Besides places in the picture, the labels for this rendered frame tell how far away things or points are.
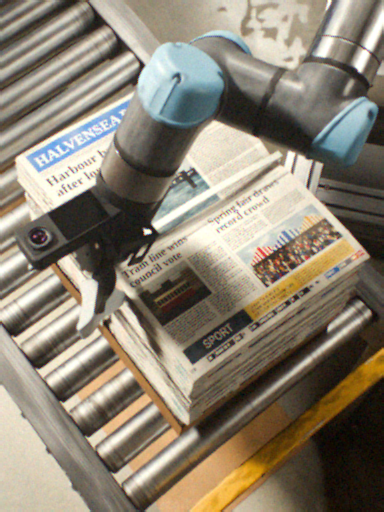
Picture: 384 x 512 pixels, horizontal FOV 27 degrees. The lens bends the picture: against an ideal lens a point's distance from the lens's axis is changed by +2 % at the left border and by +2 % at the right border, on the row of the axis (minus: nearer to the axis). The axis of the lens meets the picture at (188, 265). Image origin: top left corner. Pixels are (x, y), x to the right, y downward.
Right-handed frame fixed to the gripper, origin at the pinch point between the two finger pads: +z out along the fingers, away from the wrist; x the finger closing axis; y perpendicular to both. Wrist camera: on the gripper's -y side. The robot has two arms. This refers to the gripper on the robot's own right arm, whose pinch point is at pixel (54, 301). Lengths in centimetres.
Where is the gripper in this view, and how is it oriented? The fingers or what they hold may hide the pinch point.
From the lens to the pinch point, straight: 98.2
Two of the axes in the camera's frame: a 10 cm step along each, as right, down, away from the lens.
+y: 6.7, -2.4, 7.0
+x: -6.1, -7.2, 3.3
